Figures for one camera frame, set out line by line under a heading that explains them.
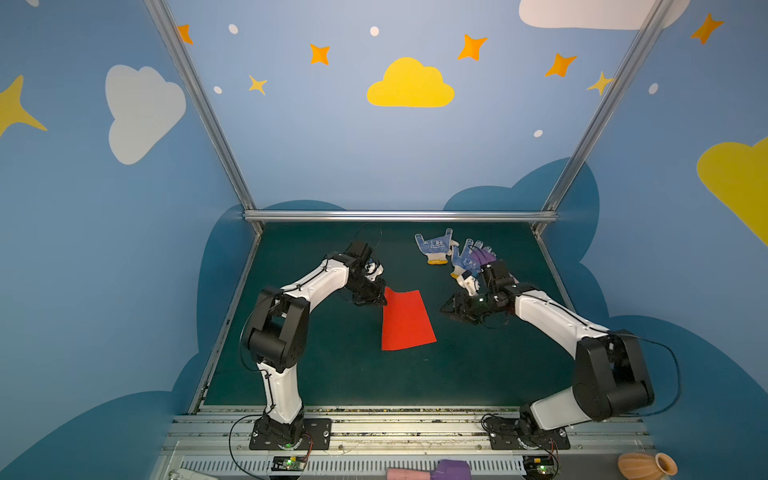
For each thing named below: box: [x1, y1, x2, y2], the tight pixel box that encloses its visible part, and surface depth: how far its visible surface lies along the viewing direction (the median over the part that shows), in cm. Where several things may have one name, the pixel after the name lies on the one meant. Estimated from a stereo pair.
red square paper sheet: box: [382, 287, 437, 351], surface depth 95 cm
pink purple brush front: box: [386, 460, 472, 480], surface depth 70 cm
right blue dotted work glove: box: [450, 239, 492, 279], surface depth 116 cm
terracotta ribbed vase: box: [618, 452, 678, 480], surface depth 63 cm
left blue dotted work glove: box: [414, 228, 453, 265], surface depth 117 cm
